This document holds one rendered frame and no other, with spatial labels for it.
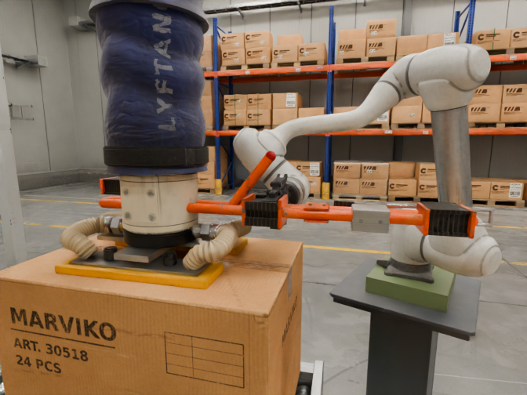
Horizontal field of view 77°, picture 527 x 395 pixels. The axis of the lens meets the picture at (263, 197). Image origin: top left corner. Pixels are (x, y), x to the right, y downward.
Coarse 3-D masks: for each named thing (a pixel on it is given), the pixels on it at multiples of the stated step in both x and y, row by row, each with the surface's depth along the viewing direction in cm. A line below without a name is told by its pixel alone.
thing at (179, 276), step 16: (96, 256) 72; (112, 256) 70; (176, 256) 68; (64, 272) 68; (80, 272) 67; (96, 272) 66; (112, 272) 65; (128, 272) 65; (144, 272) 65; (160, 272) 64; (176, 272) 64; (192, 272) 64; (208, 272) 65
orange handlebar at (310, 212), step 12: (108, 204) 76; (120, 204) 76; (192, 204) 72; (204, 204) 72; (216, 204) 72; (240, 204) 74; (288, 204) 72; (312, 204) 69; (324, 204) 68; (288, 216) 67; (300, 216) 67; (312, 216) 66; (324, 216) 65; (336, 216) 65; (348, 216) 64; (396, 216) 62; (408, 216) 62; (420, 216) 62
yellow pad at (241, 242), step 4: (212, 240) 84; (240, 240) 86; (244, 240) 86; (116, 244) 87; (120, 244) 86; (124, 244) 86; (236, 244) 83; (240, 244) 83; (244, 244) 85; (176, 248) 83; (180, 248) 83; (184, 248) 82; (188, 248) 82; (232, 248) 80; (236, 248) 80; (240, 248) 82; (232, 252) 79; (236, 252) 79
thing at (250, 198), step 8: (248, 200) 70; (256, 200) 73; (280, 200) 66; (248, 208) 67; (256, 208) 66; (264, 208) 66; (272, 208) 66; (280, 208) 66; (248, 216) 68; (256, 216) 67; (264, 216) 67; (272, 216) 67; (280, 216) 66; (248, 224) 67; (256, 224) 67; (264, 224) 67; (272, 224) 66; (280, 224) 67
